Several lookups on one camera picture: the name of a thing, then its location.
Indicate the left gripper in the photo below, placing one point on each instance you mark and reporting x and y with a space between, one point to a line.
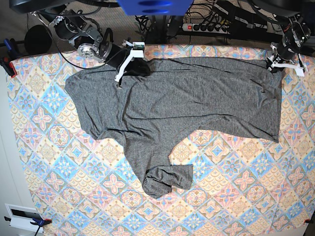
283 57

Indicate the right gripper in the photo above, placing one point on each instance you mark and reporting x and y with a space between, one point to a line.
132 61

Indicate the grey t-shirt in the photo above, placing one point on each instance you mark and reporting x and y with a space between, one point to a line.
149 115

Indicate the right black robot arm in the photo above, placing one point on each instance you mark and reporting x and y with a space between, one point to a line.
84 34

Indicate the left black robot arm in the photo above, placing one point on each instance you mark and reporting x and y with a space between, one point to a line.
295 32

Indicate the black power strip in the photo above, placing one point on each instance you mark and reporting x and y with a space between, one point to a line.
205 28

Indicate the red blue table clamp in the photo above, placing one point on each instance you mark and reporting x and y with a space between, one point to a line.
13 53

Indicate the patterned colourful tablecloth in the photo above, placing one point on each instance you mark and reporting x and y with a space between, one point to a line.
241 187

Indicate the orange blue corner clamp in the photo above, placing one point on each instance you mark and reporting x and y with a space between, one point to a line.
39 223

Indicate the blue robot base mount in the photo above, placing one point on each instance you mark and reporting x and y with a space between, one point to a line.
155 7

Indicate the white wall outlet box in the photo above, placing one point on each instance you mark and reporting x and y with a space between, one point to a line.
21 217

